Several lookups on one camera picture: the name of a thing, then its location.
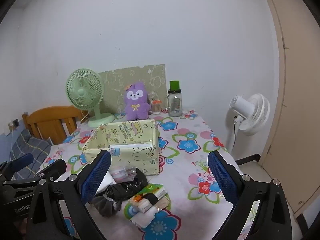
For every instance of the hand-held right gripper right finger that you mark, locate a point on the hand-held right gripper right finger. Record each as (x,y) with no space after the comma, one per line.
(222,180)

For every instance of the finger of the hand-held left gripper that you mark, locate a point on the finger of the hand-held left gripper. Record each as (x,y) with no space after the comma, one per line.
(53,168)
(22,161)

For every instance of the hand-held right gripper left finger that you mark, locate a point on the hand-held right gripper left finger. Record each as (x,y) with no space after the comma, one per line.
(96,177)

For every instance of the pink tissue packet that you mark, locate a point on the pink tissue packet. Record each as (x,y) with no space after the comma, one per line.
(120,173)

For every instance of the black plastic bag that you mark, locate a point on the black plastic bag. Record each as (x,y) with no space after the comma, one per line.
(130,185)

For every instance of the yellow cartoon print box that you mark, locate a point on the yellow cartoon print box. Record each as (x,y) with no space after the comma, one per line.
(140,157)

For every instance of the cartoon print tissue packet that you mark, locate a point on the cartoon print tissue packet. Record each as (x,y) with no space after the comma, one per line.
(140,202)

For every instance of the green packet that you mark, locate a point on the green packet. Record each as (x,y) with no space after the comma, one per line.
(155,190)

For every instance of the white tissue packet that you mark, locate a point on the white tissue packet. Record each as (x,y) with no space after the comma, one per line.
(147,217)

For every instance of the white folded paper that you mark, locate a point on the white folded paper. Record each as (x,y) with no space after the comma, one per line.
(110,180)

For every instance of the grey plaid pillow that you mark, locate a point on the grey plaid pillow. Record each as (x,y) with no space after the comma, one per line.
(32,145)

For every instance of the floral tablecloth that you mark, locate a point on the floral tablecloth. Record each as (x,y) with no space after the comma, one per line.
(190,160)

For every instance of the wooden bed headboard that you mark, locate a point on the wooden bed headboard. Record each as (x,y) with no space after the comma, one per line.
(50,120)

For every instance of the white standing fan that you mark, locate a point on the white standing fan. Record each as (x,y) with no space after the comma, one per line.
(252,115)

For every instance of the purple plush toy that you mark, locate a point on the purple plush toy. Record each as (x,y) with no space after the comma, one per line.
(136,105)

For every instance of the green desk fan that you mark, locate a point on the green desk fan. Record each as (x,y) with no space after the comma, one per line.
(83,90)

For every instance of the glass jar with green lid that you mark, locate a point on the glass jar with green lid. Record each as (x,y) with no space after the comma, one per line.
(175,105)

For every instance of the toothpick holder cup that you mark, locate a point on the toothpick holder cup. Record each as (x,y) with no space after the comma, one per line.
(155,108)

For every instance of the beige door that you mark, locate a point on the beige door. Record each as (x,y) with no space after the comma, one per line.
(300,105)

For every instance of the green patterned cardboard sheet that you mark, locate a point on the green patterned cardboard sheet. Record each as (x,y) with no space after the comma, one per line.
(140,76)

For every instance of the wall socket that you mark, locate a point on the wall socket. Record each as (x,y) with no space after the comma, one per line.
(14,124)

